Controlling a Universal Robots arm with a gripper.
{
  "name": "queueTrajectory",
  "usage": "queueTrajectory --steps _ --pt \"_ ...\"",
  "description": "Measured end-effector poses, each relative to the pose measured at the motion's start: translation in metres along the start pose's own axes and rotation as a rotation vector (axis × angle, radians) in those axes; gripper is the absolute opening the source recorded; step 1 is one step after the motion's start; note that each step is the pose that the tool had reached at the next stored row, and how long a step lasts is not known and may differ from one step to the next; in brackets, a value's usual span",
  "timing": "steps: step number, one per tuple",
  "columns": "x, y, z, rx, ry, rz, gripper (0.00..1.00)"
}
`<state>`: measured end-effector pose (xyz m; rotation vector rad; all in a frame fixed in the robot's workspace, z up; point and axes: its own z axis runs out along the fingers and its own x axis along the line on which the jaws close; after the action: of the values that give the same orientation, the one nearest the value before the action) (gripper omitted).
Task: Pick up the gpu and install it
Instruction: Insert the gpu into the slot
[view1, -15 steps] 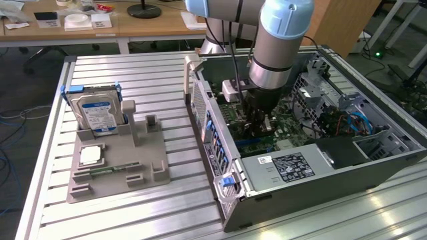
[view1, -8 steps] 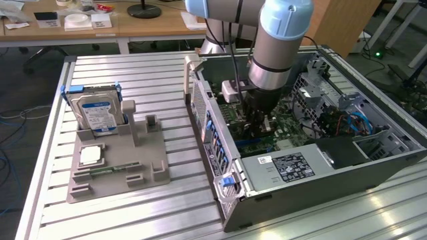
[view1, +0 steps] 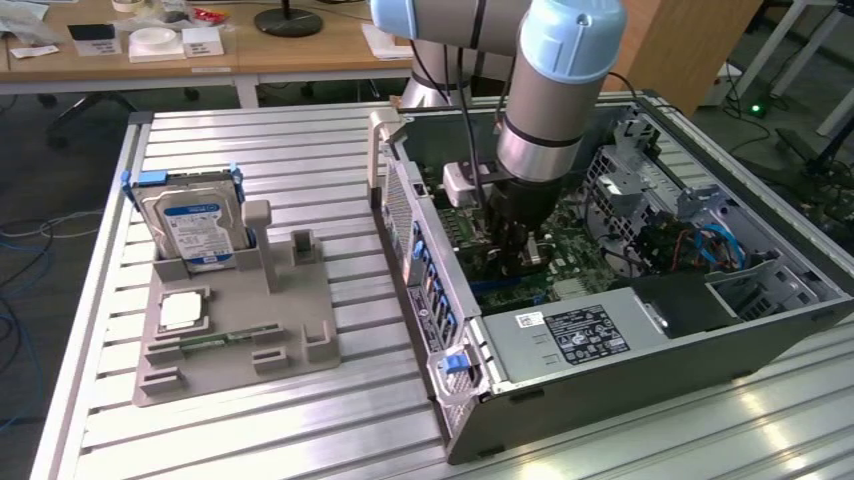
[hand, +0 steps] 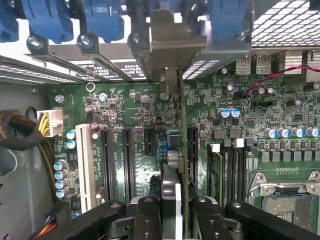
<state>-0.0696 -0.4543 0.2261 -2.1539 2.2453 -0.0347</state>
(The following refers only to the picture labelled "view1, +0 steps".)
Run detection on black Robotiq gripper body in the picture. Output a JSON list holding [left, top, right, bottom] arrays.
[[484, 178, 566, 235]]

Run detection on green motherboard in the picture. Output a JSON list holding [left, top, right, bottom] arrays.
[[416, 172, 632, 316]]

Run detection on metal drive cage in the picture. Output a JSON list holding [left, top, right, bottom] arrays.
[[576, 112, 728, 281]]

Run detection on grey power supply with label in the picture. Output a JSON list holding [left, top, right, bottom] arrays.
[[479, 288, 672, 396]]

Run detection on black plastic cover block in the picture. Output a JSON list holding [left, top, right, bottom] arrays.
[[630, 272, 743, 342]]

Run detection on open dark grey PC case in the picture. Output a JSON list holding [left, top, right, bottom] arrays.
[[368, 89, 854, 466]]

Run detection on white paper stack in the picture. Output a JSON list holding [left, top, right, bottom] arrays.
[[359, 22, 416, 61]]

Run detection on grey parts rack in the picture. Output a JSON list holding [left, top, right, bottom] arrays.
[[132, 198, 340, 409]]

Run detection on metal disk bay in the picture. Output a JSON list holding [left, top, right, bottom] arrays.
[[703, 252, 839, 324]]

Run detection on wooden cabinet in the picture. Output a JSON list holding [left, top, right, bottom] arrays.
[[603, 0, 766, 115]]

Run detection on black floor stand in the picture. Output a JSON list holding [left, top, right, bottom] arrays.
[[776, 97, 854, 221]]

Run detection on hard disk with blue rails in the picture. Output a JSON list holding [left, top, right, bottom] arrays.
[[121, 162, 259, 275]]

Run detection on green RAM stick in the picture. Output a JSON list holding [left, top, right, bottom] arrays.
[[147, 324, 281, 353]]

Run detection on black round lamp base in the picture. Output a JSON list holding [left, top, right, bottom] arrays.
[[252, 0, 325, 37]]

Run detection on silver CPU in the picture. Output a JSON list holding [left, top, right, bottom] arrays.
[[157, 293, 205, 331]]

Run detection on plain white card box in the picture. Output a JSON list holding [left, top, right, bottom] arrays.
[[180, 27, 228, 59]]

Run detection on red packet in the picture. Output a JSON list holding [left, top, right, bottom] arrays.
[[189, 5, 232, 25]]

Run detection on white box with tape roll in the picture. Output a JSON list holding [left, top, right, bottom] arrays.
[[127, 27, 188, 64]]

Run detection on black office chair base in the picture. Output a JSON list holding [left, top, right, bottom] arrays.
[[36, 89, 201, 149]]

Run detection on wooden desk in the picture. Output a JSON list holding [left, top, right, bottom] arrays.
[[0, 0, 602, 109]]

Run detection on white box with black lid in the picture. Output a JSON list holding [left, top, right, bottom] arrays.
[[68, 23, 124, 57]]

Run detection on clear plastic bag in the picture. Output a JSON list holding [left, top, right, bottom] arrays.
[[0, 2, 61, 44]]

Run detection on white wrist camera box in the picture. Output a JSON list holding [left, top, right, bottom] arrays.
[[441, 160, 499, 209]]

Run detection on black wire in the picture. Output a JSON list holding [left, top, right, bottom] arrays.
[[583, 194, 642, 279]]

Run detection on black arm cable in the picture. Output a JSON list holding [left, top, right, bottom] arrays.
[[407, 39, 487, 209]]

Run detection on red wire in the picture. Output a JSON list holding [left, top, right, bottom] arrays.
[[670, 229, 695, 271]]

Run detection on black cable over case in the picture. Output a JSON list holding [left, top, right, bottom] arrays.
[[603, 72, 675, 109]]

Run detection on blue wire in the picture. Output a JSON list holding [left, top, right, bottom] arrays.
[[690, 224, 747, 274]]

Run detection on white desk frame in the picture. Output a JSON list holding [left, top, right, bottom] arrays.
[[730, 0, 854, 136]]

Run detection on grey floor cable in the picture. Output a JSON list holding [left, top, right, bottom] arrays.
[[0, 207, 105, 239]]

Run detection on blue floor cable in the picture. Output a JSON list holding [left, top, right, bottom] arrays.
[[0, 234, 48, 436]]

